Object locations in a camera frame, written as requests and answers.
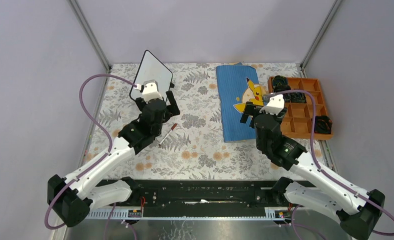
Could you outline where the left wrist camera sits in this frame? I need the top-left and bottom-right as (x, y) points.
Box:
(142, 79), (163, 103)

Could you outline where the blue Pikachu cloth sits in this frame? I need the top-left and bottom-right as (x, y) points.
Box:
(216, 64), (265, 143)

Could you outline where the rolled dark tie top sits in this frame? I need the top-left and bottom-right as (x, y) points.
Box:
(272, 75), (289, 88)

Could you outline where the red-capped whiteboard marker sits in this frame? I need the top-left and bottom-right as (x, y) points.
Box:
(158, 123), (177, 147)

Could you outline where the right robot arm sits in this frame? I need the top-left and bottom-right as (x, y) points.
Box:
(240, 101), (386, 240)

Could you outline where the floral patterned table mat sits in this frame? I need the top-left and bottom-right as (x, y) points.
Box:
(81, 62), (330, 182)

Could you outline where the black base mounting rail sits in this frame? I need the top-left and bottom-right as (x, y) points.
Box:
(116, 177), (290, 216)

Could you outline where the rolled dark tie small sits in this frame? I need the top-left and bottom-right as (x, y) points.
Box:
(289, 89), (307, 104)

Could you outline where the small black-framed whiteboard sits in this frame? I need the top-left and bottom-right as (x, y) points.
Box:
(129, 50), (173, 102)

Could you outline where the white slotted cable duct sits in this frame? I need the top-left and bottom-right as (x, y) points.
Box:
(85, 207), (291, 221)

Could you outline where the left aluminium frame post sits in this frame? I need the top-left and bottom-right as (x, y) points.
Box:
(67, 0), (111, 72)

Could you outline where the rolled dark tie lower right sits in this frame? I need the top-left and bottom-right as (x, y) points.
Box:
(314, 115), (333, 135)

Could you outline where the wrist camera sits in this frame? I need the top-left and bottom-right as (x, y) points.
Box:
(259, 93), (285, 116)
(142, 79), (163, 103)

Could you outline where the aluminium frame post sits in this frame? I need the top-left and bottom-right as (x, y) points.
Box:
(300, 0), (344, 70)
(67, 0), (111, 72)

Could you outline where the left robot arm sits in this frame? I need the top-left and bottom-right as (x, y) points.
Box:
(44, 90), (180, 230)

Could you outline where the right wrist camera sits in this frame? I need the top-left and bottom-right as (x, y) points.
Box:
(259, 93), (285, 116)

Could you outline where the rolled dark tie middle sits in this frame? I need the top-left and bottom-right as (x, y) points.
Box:
(273, 85), (291, 103)

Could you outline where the right aluminium frame post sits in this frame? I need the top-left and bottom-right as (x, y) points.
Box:
(300, 0), (344, 70)

